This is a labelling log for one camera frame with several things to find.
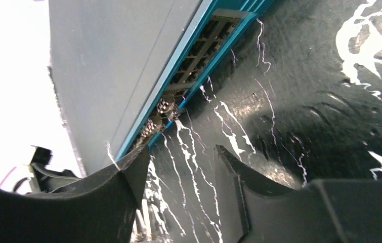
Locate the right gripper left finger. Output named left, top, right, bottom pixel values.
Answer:
left=0, top=145, right=150, bottom=242

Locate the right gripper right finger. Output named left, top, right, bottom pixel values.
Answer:
left=214, top=145, right=382, bottom=242

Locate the large teal network switch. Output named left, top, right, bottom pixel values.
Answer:
left=48, top=1, right=272, bottom=175

